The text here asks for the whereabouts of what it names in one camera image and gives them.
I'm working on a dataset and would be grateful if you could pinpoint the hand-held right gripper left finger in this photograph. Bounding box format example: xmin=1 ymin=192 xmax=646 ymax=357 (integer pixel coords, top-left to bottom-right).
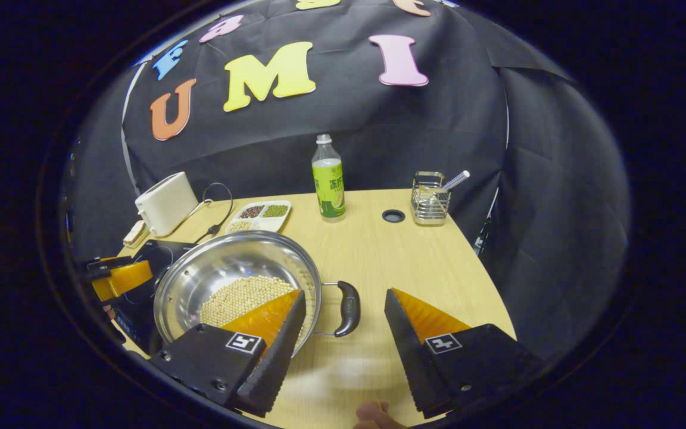
xmin=149 ymin=290 xmax=308 ymax=418

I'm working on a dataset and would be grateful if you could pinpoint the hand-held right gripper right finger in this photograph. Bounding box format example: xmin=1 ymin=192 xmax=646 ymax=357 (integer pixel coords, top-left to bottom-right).
xmin=384 ymin=288 xmax=543 ymax=419

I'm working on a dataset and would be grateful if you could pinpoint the black induction cooktop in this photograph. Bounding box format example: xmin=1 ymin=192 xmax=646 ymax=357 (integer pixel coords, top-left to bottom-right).
xmin=111 ymin=240 xmax=198 ymax=355

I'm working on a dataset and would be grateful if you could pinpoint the stainless steel pot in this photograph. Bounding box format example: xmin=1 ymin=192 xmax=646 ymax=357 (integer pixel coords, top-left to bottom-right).
xmin=154 ymin=231 xmax=361 ymax=358

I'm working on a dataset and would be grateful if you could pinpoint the white rectangular plate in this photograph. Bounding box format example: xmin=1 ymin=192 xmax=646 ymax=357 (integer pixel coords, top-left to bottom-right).
xmin=123 ymin=219 xmax=149 ymax=250

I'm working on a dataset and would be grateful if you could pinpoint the pile of soybeans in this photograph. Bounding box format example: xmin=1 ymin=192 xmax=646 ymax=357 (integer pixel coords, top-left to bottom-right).
xmin=200 ymin=275 xmax=308 ymax=335

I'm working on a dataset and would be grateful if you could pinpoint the white toaster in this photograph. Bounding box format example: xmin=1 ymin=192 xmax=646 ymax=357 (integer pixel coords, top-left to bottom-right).
xmin=135 ymin=172 xmax=199 ymax=238

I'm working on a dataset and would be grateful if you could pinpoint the white divided bean dish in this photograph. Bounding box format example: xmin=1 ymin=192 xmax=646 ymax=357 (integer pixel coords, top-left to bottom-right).
xmin=225 ymin=200 xmax=292 ymax=235

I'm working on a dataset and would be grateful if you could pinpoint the green label plastic bottle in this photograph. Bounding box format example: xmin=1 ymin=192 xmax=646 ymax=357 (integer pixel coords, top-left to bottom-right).
xmin=311 ymin=134 xmax=347 ymax=222

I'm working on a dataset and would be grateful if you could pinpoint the black backdrop cloth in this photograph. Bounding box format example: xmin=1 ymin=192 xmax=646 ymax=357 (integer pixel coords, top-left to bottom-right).
xmin=60 ymin=0 xmax=632 ymax=358

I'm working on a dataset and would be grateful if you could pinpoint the black power cable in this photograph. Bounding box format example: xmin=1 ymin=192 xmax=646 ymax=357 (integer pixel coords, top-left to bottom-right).
xmin=194 ymin=182 xmax=234 ymax=244

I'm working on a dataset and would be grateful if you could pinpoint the metal wire utensil holder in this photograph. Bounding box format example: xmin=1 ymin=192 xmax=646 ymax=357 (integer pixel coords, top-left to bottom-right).
xmin=410 ymin=172 xmax=452 ymax=226

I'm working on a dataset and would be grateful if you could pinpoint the white handled spoon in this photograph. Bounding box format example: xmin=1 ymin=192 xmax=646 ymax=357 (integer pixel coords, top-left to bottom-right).
xmin=432 ymin=170 xmax=470 ymax=200

